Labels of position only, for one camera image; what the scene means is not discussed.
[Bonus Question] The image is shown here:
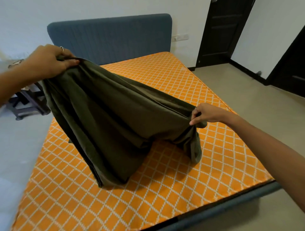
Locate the person's left hand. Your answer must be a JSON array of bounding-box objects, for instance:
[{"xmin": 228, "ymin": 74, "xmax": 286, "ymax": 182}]
[{"xmin": 22, "ymin": 44, "xmax": 80, "ymax": 83}]

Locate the person's right hand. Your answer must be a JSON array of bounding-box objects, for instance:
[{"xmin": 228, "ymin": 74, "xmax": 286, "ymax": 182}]
[{"xmin": 189, "ymin": 103, "xmax": 230, "ymax": 126}]

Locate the olive green cloth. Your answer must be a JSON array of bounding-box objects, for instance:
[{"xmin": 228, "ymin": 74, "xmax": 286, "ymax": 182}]
[{"xmin": 41, "ymin": 56, "xmax": 208, "ymax": 189}]

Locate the person's right forearm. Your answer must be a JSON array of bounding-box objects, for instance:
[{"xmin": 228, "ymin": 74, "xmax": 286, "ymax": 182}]
[{"xmin": 224, "ymin": 111, "xmax": 305, "ymax": 214}]

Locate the person's left forearm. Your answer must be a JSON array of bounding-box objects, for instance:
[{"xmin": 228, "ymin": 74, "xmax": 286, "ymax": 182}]
[{"xmin": 0, "ymin": 62, "xmax": 31, "ymax": 107}]

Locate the blue padded headboard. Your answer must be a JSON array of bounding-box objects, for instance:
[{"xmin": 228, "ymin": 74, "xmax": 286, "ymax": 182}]
[{"xmin": 47, "ymin": 13, "xmax": 173, "ymax": 66}]

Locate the dark wooden side table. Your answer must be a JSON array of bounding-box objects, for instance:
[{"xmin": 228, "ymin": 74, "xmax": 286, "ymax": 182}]
[{"xmin": 6, "ymin": 82, "xmax": 51, "ymax": 121}]

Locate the orange lattice bedsheet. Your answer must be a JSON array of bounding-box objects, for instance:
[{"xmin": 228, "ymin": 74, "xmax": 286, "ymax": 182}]
[{"xmin": 10, "ymin": 52, "xmax": 275, "ymax": 231}]

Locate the black baseboard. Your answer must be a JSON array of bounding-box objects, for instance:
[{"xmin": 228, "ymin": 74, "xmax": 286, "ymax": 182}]
[{"xmin": 229, "ymin": 59, "xmax": 270, "ymax": 86}]

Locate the dark panelled door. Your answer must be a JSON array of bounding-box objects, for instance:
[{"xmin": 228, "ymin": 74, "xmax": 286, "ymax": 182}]
[{"xmin": 196, "ymin": 0, "xmax": 256, "ymax": 68}]

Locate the white wall switch plate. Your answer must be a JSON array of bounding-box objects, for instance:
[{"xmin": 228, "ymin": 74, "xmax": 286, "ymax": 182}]
[{"xmin": 172, "ymin": 34, "xmax": 190, "ymax": 43}]

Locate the blue bed frame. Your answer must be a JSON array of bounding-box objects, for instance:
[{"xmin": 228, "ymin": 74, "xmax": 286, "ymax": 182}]
[{"xmin": 143, "ymin": 181, "xmax": 283, "ymax": 231}]

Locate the dark door with handle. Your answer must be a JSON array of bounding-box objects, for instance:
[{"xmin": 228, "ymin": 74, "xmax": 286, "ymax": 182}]
[{"xmin": 265, "ymin": 25, "xmax": 305, "ymax": 98}]

